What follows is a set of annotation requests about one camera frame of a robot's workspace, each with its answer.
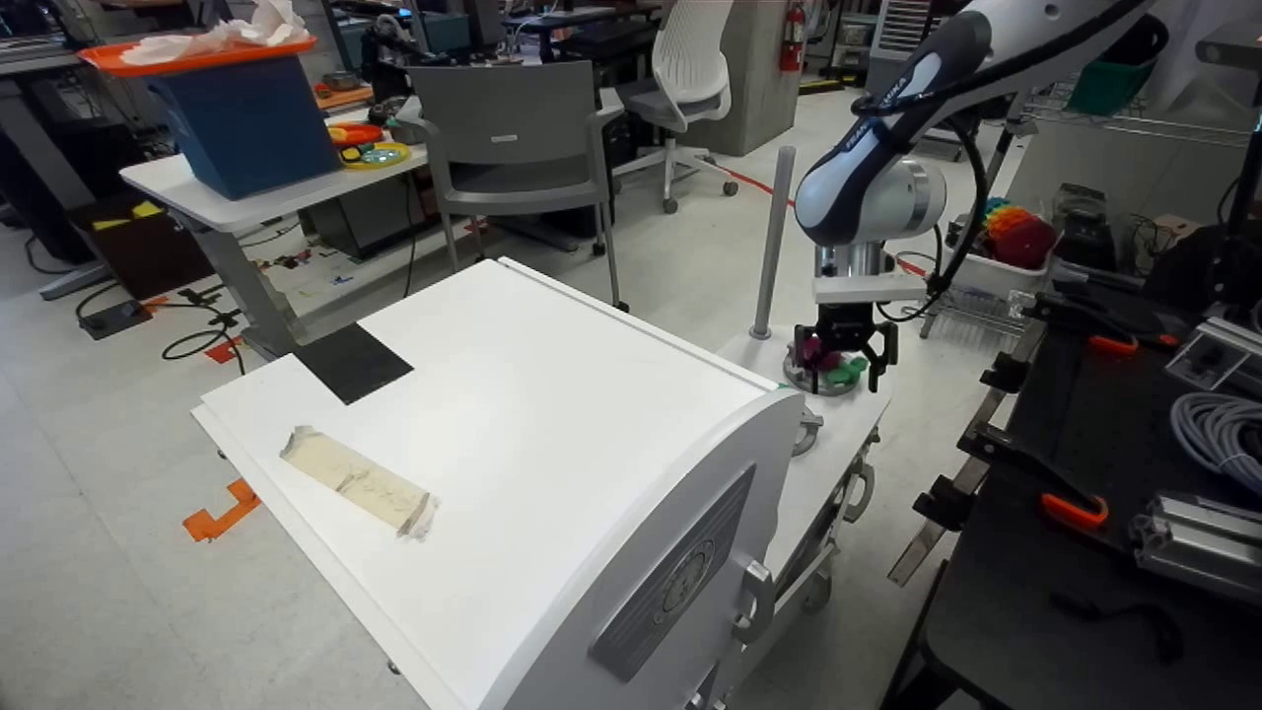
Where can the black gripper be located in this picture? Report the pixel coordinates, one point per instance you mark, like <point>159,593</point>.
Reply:
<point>853,321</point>

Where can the red green toy vegetable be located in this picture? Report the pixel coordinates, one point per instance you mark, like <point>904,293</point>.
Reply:
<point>811,354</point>

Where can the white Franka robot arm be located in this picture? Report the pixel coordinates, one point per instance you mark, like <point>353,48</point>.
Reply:
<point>894,118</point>

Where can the rainbow stacking toy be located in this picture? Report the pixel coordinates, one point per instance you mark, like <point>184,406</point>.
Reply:
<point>1017,236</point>

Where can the white toy kitchen unit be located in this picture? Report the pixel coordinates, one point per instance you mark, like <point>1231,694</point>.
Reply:
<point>527,435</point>

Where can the colourful toy pile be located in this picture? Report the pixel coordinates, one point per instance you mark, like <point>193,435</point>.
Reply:
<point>360,141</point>

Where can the grey vertical pole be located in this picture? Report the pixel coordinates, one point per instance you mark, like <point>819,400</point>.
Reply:
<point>773,250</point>

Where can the grey metal cabinet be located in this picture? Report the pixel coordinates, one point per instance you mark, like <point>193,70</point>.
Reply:
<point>750,81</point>

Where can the red fire extinguisher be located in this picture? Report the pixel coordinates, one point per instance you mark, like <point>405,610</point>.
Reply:
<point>790,31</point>

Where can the white office chair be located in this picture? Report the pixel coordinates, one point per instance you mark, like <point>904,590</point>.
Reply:
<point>692,62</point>

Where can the green bin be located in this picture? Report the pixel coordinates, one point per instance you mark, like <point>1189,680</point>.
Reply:
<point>1108,83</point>

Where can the grey plastic chair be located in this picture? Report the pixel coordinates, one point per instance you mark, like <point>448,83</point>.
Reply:
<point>512,125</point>

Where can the black square sticker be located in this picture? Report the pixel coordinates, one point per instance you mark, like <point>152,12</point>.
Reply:
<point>353,365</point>

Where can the beige rectangular tray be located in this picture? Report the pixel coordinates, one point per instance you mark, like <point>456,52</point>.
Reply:
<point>357,480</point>

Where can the blue storage bin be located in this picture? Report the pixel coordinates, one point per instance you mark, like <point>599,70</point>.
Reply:
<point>248,125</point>

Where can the white work table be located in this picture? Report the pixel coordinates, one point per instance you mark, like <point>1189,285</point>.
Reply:
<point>197,184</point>

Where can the white crumpled paper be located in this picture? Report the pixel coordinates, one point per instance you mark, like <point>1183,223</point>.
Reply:
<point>248,27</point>

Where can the black power adapter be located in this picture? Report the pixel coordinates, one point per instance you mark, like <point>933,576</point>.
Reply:
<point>113,315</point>

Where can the aluminium rail bracket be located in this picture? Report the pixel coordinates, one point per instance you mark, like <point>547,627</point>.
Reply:
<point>1197,535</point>

